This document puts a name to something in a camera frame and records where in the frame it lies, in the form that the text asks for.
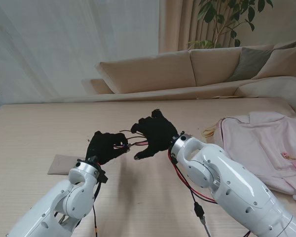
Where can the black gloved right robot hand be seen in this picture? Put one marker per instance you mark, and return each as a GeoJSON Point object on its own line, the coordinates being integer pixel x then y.
{"type": "Point", "coordinates": [158, 133]}

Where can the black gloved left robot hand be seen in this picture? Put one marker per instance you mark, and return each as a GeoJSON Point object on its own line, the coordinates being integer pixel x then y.
{"type": "Point", "coordinates": [101, 145]}

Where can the beige fabric glasses pouch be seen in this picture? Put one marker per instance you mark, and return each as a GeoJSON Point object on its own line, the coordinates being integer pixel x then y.
{"type": "Point", "coordinates": [64, 165]}

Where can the pale pink backpack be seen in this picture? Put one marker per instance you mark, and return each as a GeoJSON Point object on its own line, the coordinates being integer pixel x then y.
{"type": "Point", "coordinates": [256, 148]}

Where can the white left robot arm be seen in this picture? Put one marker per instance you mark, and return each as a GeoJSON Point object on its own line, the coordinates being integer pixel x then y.
{"type": "Point", "coordinates": [59, 200]}

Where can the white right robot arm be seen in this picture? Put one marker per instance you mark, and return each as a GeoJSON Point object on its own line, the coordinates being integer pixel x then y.
{"type": "Point", "coordinates": [232, 192]}

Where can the beige sofa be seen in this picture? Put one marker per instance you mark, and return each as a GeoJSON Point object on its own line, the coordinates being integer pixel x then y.
{"type": "Point", "coordinates": [150, 71]}

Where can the white sheer curtain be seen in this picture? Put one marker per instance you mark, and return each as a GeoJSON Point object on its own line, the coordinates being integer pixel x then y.
{"type": "Point", "coordinates": [64, 49]}

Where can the beige pleated curtain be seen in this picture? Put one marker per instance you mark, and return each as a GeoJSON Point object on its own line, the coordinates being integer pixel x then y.
{"type": "Point", "coordinates": [177, 24]}

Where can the grey cushion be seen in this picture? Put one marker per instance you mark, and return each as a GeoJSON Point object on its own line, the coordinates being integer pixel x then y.
{"type": "Point", "coordinates": [251, 64]}

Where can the tall green leafy plant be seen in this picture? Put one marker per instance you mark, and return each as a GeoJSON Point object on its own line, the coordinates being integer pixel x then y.
{"type": "Point", "coordinates": [224, 14]}

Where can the beige cushion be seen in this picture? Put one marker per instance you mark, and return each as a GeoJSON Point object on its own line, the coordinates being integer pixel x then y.
{"type": "Point", "coordinates": [281, 61]}

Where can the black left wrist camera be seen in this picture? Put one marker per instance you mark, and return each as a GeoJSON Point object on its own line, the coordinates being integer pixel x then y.
{"type": "Point", "coordinates": [101, 176]}

